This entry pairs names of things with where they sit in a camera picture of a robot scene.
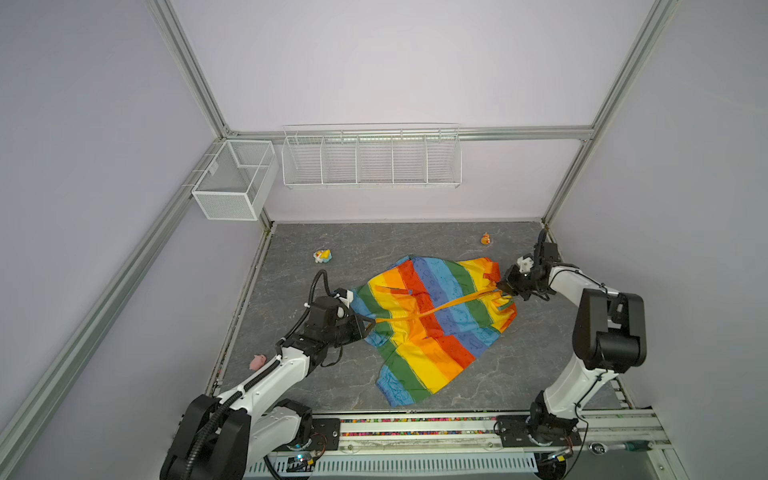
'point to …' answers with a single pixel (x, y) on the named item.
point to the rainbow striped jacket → (433, 316)
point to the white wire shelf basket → (372, 155)
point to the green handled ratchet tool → (599, 448)
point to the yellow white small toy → (322, 256)
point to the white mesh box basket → (238, 182)
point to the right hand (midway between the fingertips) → (499, 285)
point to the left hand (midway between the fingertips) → (374, 326)
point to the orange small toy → (485, 239)
